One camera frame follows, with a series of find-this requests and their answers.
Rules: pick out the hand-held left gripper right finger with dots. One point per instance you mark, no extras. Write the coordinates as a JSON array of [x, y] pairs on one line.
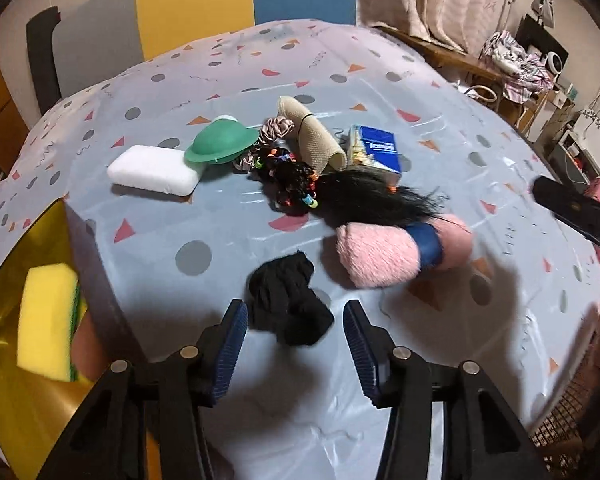
[[361, 352]]

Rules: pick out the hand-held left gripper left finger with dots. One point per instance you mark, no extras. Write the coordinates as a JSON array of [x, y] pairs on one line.
[[229, 347]]

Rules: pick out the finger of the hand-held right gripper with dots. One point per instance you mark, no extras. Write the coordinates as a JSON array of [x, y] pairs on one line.
[[575, 207]]

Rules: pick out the black cloth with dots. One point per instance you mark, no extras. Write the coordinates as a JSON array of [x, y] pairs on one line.
[[280, 295]]

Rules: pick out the pink fluffy roll blue band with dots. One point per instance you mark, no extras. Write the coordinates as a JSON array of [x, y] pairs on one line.
[[375, 255]]

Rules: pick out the black hair piece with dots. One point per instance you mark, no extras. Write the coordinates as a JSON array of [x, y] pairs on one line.
[[360, 200]]

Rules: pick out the green silicone cap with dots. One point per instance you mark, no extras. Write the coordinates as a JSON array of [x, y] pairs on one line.
[[220, 142]]

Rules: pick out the gold box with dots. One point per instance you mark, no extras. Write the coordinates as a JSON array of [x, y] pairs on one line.
[[10, 360]]

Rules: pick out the white cabinet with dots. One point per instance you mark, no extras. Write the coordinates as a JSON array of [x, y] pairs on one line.
[[585, 140]]

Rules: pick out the striped clothes pile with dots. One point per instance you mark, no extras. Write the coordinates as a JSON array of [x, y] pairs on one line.
[[515, 60]]

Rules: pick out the black monitor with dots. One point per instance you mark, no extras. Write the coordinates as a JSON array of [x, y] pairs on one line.
[[540, 35]]

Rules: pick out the yellow sponge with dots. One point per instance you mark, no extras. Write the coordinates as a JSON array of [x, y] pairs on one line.
[[45, 320]]

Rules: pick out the wooden desk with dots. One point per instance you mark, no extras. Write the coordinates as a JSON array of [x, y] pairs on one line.
[[455, 57]]

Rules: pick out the white sponge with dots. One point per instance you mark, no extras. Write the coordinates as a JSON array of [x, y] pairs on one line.
[[155, 170]]

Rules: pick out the blue tissue packet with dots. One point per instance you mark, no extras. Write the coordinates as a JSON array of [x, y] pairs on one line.
[[377, 147]]

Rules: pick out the beige rolled cloth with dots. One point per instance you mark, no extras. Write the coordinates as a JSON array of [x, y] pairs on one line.
[[315, 140]]

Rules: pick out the striped scrunchie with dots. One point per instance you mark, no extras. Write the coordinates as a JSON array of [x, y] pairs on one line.
[[275, 130]]

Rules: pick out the printed plastic sheet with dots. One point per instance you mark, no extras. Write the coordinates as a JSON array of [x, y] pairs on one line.
[[205, 85]]

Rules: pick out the grey yellow blue chair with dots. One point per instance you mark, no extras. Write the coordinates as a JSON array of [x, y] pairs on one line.
[[190, 5]]

